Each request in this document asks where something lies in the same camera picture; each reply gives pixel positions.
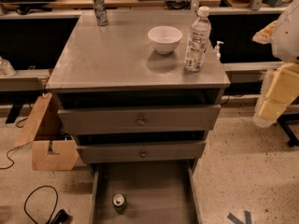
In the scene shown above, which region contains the white pump dispenser bottle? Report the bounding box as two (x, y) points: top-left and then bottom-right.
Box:
(214, 41), (224, 61)

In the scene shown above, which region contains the grey middle drawer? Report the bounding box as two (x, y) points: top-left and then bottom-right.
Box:
(77, 131), (206, 163)

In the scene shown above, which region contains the grey top drawer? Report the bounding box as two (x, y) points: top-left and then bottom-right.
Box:
(58, 90), (221, 134)

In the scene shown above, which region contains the wooden box stand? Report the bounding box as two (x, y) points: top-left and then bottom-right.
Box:
(14, 93), (78, 171)

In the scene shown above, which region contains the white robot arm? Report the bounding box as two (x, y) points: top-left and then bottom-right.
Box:
(252, 0), (299, 128)

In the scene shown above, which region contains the black floor cable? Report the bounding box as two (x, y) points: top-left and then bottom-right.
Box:
(23, 185), (69, 224)

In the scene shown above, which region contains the grey bottom drawer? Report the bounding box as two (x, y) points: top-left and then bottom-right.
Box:
(89, 161), (203, 224)

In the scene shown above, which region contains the grey drawer cabinet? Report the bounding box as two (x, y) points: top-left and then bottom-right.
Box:
(45, 8), (231, 224)

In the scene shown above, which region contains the grey drawer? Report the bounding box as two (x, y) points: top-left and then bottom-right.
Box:
(89, 161), (203, 224)
(58, 90), (221, 134)
(77, 131), (206, 163)

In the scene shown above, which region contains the clear plastic water bottle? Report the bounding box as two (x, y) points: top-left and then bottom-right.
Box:
(184, 7), (211, 72)

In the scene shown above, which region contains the black table leg base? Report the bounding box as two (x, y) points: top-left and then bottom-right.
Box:
(278, 113), (299, 147)

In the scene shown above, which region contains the thin black cable left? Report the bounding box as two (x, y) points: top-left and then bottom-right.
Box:
(0, 117), (32, 171)

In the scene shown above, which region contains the white ceramic bowl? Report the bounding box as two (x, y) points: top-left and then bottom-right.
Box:
(148, 26), (182, 54)

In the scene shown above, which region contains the green soda can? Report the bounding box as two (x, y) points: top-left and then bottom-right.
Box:
(112, 193), (127, 215)

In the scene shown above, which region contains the silver patterned tall can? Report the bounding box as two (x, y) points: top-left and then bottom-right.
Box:
(93, 0), (108, 26)

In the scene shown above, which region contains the clear plastic container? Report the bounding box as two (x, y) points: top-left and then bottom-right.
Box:
(0, 57), (16, 77)

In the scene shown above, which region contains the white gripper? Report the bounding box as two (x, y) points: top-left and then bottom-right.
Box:
(252, 21), (299, 128)

